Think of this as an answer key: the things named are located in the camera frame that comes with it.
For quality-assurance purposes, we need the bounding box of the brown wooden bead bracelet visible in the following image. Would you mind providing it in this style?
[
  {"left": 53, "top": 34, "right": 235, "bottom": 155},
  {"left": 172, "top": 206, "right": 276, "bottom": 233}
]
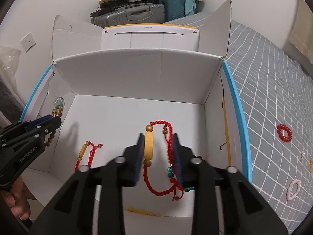
[{"left": 43, "top": 103, "right": 65, "bottom": 146}]

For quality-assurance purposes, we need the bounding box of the thin red cord bracelet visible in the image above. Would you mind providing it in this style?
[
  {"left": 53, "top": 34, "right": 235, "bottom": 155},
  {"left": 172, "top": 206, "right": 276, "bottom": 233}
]
[{"left": 74, "top": 140, "right": 104, "bottom": 173}]

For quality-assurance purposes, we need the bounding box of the pink bead bracelet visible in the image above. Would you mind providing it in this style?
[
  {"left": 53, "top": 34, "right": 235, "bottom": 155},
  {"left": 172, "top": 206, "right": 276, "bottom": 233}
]
[{"left": 285, "top": 178, "right": 302, "bottom": 201}]

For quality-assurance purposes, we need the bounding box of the thick red cord bracelet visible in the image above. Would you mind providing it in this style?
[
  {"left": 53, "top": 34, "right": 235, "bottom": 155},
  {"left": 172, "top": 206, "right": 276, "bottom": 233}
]
[{"left": 142, "top": 120, "right": 185, "bottom": 202}]

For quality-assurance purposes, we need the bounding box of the blue yellow cardboard box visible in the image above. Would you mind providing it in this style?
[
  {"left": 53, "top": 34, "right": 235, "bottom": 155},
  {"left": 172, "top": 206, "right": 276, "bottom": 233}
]
[{"left": 21, "top": 0, "right": 251, "bottom": 234}]

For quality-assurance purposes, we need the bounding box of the multicolour glass bead bracelet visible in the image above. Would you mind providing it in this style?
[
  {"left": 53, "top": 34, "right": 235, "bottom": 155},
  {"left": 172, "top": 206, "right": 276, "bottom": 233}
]
[{"left": 166, "top": 155, "right": 204, "bottom": 193}]

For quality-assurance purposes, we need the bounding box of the red bead bracelet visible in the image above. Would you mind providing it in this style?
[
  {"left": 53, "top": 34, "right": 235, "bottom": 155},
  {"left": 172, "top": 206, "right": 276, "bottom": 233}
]
[{"left": 276, "top": 124, "right": 293, "bottom": 143}]

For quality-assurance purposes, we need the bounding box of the person's hand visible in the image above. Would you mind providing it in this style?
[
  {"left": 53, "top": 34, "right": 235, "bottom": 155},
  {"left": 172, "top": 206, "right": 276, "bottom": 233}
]
[{"left": 1, "top": 176, "right": 31, "bottom": 220}]

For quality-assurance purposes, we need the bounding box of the clear plastic bag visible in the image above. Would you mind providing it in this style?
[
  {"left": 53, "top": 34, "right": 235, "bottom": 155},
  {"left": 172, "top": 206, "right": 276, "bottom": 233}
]
[{"left": 1, "top": 47, "right": 21, "bottom": 89}]

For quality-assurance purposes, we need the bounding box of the grey checked bed sheet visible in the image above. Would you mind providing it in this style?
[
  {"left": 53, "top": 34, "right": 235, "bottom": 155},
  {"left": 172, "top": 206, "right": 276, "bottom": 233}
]
[{"left": 225, "top": 19, "right": 312, "bottom": 234}]

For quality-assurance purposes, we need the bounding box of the grey suitcase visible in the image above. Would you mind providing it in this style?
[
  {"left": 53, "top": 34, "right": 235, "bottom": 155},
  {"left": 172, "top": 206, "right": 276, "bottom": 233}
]
[{"left": 91, "top": 4, "right": 165, "bottom": 28}]

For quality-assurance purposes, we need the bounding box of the teal suitcase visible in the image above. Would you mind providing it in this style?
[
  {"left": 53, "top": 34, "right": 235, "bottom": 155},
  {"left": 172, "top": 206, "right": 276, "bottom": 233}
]
[{"left": 157, "top": 0, "right": 185, "bottom": 22}]

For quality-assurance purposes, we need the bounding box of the beige window curtain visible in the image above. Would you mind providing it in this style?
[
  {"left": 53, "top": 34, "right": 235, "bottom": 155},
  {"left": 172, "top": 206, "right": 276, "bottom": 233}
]
[{"left": 289, "top": 0, "right": 313, "bottom": 64}]

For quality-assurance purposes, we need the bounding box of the teal cloth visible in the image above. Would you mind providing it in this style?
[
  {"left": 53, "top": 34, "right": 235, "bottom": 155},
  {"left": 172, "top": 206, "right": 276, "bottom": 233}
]
[{"left": 185, "top": 0, "right": 196, "bottom": 16}]

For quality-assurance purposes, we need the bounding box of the white wall socket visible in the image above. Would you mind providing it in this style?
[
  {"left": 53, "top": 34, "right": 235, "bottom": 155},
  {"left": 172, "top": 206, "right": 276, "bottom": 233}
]
[{"left": 20, "top": 32, "right": 36, "bottom": 52}]

